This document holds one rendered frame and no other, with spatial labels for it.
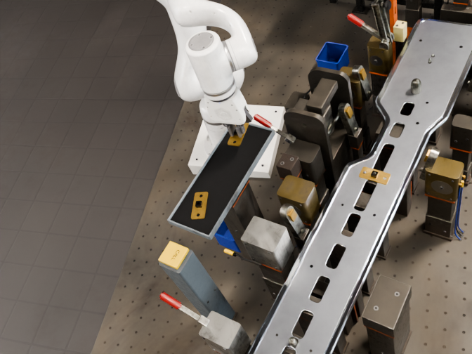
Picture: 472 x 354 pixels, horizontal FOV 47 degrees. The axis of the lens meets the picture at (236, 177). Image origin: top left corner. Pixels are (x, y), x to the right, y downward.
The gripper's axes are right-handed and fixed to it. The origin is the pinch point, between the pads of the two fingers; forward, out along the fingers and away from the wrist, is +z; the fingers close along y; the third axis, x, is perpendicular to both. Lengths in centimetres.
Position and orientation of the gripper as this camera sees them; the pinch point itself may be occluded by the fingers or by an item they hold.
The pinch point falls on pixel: (236, 128)
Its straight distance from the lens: 150.6
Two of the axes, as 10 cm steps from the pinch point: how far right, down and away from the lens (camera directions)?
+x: 3.3, -8.2, 4.7
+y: 9.1, 1.5, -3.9
